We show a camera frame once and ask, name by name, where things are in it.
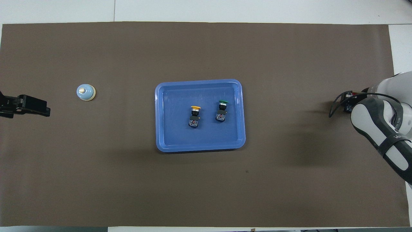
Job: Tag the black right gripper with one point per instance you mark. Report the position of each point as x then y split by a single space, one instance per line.
359 96

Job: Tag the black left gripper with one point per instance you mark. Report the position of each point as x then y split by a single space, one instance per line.
8 106

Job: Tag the red push button switch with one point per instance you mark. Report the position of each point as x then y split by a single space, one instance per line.
347 108

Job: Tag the blue service bell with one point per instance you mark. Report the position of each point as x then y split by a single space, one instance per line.
85 92

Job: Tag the green push button switch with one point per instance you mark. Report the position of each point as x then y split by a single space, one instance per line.
221 114

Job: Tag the yellow push button switch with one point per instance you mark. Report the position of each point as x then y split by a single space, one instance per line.
194 119

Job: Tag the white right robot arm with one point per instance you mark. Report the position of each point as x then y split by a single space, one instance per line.
370 122

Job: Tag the blue plastic tray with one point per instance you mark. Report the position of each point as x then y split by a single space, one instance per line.
173 129

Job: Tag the brown table mat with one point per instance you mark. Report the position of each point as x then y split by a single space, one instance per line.
96 187

